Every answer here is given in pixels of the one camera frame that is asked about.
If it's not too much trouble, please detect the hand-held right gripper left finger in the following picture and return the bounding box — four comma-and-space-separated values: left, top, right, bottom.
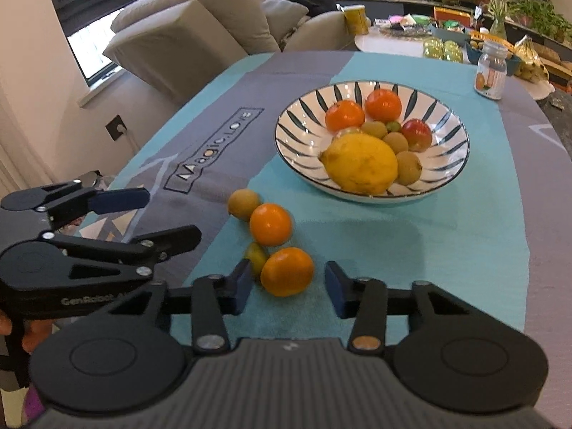
105, 259, 254, 352

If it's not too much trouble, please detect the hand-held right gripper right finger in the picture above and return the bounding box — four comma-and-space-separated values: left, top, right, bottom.
325, 261, 497, 350

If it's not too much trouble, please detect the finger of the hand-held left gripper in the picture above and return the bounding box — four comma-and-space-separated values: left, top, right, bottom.
42, 226, 203, 280
40, 179, 151, 230

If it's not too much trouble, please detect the orange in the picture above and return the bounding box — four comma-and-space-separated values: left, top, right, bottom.
325, 99, 366, 133
249, 203, 293, 246
365, 89, 403, 123
260, 247, 315, 298

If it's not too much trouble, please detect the yellow lemon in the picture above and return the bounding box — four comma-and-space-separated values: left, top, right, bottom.
318, 133, 399, 196

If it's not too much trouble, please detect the striped white ceramic bowl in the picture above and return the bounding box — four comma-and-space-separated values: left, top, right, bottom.
274, 81, 471, 204

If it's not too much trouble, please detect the red apple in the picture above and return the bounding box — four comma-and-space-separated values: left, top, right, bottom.
401, 118, 433, 153

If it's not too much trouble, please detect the blue bowl of brown fruits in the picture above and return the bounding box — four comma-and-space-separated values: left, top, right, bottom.
465, 38, 522, 73

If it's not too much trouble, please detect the person's left hand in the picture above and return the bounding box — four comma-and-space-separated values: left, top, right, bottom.
0, 309, 56, 355

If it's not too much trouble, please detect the small yellow-green fruit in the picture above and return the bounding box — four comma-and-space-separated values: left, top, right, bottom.
245, 242, 270, 278

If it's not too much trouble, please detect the teal and grey tablecloth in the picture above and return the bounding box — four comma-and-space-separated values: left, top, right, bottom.
76, 51, 572, 367

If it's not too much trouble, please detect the beige sofa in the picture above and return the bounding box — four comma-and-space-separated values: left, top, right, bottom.
103, 0, 358, 109

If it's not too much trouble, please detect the black framed window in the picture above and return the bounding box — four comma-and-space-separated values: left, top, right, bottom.
42, 0, 180, 87

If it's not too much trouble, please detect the beige sofa pillow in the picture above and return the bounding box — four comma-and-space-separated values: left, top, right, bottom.
259, 0, 310, 46

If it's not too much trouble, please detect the round white table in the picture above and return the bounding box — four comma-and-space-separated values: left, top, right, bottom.
355, 24, 556, 100

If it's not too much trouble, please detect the pack of green balls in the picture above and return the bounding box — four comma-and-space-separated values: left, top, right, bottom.
422, 38, 464, 64

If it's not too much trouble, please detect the clear jar with white lid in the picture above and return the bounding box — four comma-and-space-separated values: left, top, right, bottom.
474, 40, 509, 100

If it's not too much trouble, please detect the yellow can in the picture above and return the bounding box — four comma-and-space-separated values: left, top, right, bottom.
342, 4, 371, 36

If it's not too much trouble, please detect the dark marble table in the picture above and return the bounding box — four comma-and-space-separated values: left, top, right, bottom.
535, 88, 572, 167

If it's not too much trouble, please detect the teal tray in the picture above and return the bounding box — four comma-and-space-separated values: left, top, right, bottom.
431, 24, 471, 44

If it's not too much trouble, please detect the orange basket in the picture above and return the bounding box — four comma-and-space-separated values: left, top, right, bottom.
469, 29, 511, 50

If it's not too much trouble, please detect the orange box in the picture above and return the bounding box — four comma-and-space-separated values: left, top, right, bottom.
433, 6, 473, 28

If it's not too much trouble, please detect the bunch of bananas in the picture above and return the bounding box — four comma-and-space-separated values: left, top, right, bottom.
513, 36, 551, 84

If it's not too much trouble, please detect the glass vase with plant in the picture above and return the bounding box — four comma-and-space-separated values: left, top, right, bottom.
485, 0, 516, 42

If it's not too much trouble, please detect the black wall socket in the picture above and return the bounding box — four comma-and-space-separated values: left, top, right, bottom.
105, 115, 128, 140

